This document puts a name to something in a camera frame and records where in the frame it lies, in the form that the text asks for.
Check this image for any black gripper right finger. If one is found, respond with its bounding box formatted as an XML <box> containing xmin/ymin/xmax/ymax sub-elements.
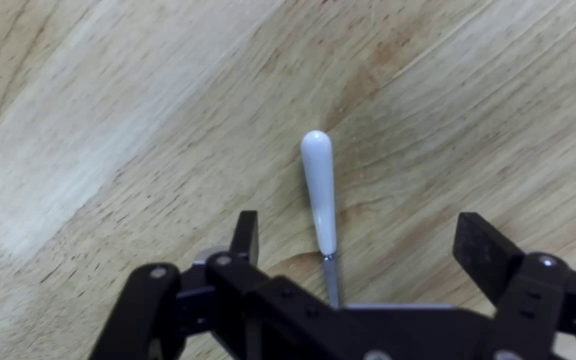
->
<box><xmin>453</xmin><ymin>209</ymin><xmax>576</xmax><ymax>360</ymax></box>

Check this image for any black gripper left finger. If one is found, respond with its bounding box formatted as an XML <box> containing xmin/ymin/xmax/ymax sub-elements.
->
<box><xmin>89</xmin><ymin>208</ymin><xmax>285</xmax><ymax>360</ymax></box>

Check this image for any silver spoon with white handle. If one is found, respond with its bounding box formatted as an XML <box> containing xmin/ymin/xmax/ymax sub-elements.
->
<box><xmin>299</xmin><ymin>127</ymin><xmax>344</xmax><ymax>311</ymax></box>

